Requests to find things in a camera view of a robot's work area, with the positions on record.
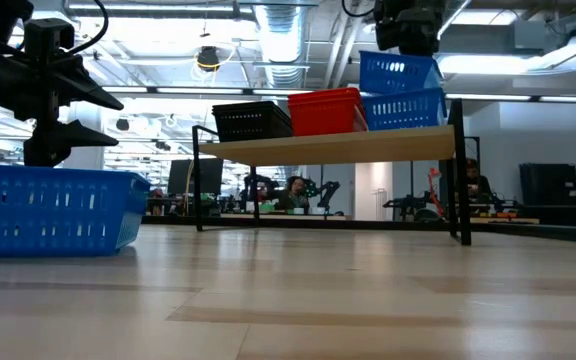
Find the black equipment cabinet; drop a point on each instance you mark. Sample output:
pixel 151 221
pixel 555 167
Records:
pixel 553 192

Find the black computer monitor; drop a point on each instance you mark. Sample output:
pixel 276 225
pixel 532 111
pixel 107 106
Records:
pixel 203 175

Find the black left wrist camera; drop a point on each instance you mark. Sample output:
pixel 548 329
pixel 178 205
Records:
pixel 48 36

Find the ceiling light bar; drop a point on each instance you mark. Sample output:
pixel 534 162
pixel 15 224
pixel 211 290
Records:
pixel 280 92
pixel 488 97
pixel 575 99
pixel 120 89
pixel 199 90

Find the black hanging ceiling device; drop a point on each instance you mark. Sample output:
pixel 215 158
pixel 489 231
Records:
pixel 208 58

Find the wooden shelf with black frame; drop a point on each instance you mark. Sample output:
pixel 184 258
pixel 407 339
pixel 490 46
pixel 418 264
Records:
pixel 338 146

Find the black plastic slotted basket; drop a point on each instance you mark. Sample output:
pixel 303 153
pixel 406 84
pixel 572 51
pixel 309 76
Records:
pixel 250 122

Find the orange background robot arm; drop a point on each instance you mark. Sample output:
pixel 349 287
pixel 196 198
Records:
pixel 436 190

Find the seated person looking down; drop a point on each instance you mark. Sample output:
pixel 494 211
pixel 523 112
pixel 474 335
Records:
pixel 477 182

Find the silver ceiling air duct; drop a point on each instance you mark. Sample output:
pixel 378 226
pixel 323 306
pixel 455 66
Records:
pixel 283 45

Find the black background robot arm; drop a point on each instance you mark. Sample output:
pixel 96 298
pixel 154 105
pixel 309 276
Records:
pixel 328 192

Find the seated person facing table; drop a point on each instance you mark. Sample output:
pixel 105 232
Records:
pixel 294 194

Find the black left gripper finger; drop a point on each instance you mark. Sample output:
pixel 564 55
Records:
pixel 63 142
pixel 78 82

